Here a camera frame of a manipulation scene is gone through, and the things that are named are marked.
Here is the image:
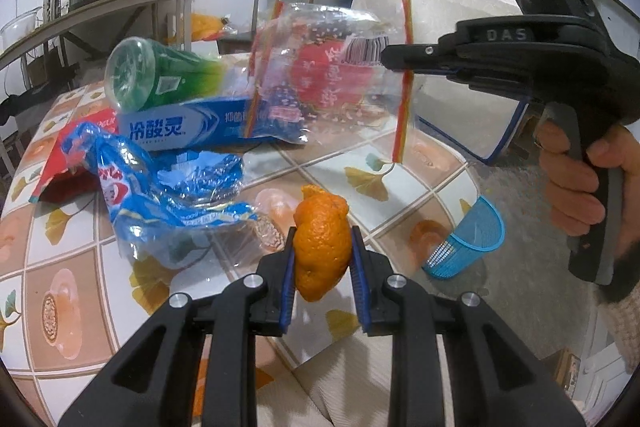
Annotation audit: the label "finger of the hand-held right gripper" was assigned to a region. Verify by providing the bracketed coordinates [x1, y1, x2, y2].
[380, 43, 460, 74]

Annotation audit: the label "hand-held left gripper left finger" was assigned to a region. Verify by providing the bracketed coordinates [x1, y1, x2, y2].
[57, 227, 301, 427]

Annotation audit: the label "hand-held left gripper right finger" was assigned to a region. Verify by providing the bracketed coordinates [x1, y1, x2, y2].
[350, 225, 586, 427]

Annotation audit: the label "orange tangerine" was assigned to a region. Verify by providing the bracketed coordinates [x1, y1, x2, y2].
[294, 185, 352, 303]

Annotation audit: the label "clear plastic zip bag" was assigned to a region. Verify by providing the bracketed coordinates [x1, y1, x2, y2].
[249, 0, 420, 164]

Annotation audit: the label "blue plastic mesh basket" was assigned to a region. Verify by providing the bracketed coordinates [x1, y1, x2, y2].
[421, 195, 506, 281]

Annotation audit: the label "blue plastic wrapper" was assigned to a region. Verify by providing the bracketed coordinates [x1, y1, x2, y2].
[60, 121, 262, 261]

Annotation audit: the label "blue toothpaste box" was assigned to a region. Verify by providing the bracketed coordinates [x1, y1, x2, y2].
[116, 96, 311, 152]

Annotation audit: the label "green plastic bottle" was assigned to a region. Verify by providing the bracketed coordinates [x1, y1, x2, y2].
[105, 37, 252, 114]

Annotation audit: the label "red snack packet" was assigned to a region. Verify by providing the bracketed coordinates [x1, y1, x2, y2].
[27, 109, 122, 206]

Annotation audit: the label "person's right forearm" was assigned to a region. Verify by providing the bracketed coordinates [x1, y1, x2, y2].
[595, 242, 640, 379]

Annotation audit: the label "person's right hand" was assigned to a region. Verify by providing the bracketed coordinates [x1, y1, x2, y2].
[534, 119, 640, 254]

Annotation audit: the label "tile patterned dining table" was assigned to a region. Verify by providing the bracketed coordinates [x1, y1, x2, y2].
[0, 52, 481, 414]

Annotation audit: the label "yellow plastic bag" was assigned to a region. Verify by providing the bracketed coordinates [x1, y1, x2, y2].
[192, 13, 236, 42]

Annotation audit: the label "long grey side table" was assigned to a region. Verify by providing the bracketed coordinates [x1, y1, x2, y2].
[0, 0, 204, 108]

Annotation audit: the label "dark cloth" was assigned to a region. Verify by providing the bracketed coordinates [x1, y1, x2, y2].
[0, 93, 51, 128]

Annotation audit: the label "metal jars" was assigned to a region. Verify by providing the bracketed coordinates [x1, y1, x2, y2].
[42, 0, 66, 24]

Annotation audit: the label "clear glass bowl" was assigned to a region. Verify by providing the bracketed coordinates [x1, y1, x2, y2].
[0, 7, 44, 54]

